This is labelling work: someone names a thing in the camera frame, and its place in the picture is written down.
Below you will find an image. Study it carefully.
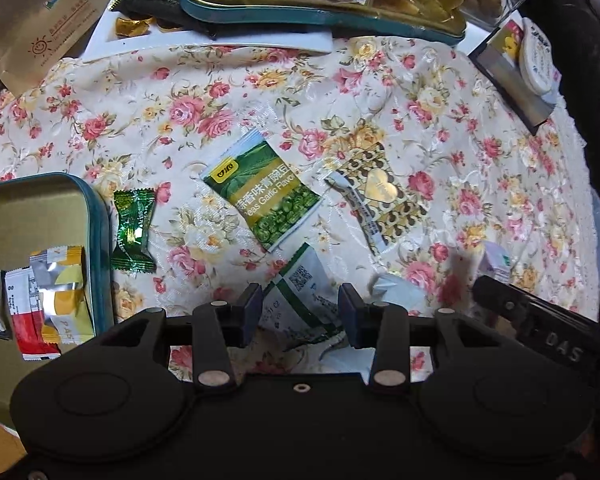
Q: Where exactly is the green candy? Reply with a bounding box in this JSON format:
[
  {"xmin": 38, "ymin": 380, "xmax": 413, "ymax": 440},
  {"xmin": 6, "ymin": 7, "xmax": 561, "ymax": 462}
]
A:
[{"xmin": 110, "ymin": 188, "xmax": 157, "ymax": 273}]

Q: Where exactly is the red white snack packet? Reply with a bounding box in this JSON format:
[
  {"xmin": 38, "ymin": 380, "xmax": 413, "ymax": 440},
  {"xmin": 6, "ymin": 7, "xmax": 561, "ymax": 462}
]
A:
[{"xmin": 4, "ymin": 268, "xmax": 60, "ymax": 361}]

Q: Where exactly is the floral tablecloth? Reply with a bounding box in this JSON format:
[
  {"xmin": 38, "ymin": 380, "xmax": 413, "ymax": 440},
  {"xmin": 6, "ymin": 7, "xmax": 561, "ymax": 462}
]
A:
[{"xmin": 0, "ymin": 37, "xmax": 600, "ymax": 320}]

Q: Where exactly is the green garlic peas packet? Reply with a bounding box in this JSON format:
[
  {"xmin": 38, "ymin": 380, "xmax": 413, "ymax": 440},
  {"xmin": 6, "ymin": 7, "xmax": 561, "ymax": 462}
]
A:
[{"xmin": 201, "ymin": 129, "xmax": 321, "ymax": 250}]

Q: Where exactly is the white green snack packet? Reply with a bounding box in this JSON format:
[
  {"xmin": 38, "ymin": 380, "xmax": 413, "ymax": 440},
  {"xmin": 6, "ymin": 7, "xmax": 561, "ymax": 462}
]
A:
[{"xmin": 259, "ymin": 243, "xmax": 342, "ymax": 350}]

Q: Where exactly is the kraft paper pouch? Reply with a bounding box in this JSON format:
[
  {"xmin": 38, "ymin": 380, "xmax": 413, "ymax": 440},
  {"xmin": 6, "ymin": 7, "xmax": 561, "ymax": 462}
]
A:
[{"xmin": 0, "ymin": 0, "xmax": 109, "ymax": 96}]

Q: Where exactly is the teal tin box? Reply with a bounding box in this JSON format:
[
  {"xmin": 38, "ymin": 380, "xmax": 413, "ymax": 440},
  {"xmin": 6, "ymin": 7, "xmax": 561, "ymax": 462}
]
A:
[{"xmin": 0, "ymin": 174, "xmax": 114, "ymax": 428}]

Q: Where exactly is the brown gold heart packet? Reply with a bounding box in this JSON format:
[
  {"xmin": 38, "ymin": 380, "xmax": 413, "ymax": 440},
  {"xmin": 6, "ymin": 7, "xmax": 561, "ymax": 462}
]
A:
[{"xmin": 325, "ymin": 142, "xmax": 428, "ymax": 256}]

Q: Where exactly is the white board under tray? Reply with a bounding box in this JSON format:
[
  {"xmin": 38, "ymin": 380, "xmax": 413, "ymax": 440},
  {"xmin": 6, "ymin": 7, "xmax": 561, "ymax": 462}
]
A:
[{"xmin": 79, "ymin": 0, "xmax": 332, "ymax": 62}]

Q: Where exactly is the notepad block with duck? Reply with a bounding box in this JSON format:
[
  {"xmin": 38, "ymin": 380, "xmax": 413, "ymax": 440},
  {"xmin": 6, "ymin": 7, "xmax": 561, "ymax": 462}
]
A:
[{"xmin": 470, "ymin": 18, "xmax": 562, "ymax": 134}]

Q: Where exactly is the teal gold tin lid tray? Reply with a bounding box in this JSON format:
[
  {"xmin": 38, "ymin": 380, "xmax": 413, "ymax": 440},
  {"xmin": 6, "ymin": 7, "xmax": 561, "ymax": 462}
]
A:
[{"xmin": 180, "ymin": 0, "xmax": 466, "ymax": 46}]

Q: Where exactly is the gold wrapped candy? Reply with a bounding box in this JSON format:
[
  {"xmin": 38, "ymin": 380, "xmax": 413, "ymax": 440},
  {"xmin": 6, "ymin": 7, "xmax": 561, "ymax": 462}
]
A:
[{"xmin": 114, "ymin": 18, "xmax": 154, "ymax": 38}]

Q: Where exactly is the yellow silver snack packet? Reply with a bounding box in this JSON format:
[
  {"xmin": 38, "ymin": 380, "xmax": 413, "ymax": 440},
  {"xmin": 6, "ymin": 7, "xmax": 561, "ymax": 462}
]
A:
[{"xmin": 30, "ymin": 246, "xmax": 94, "ymax": 344}]

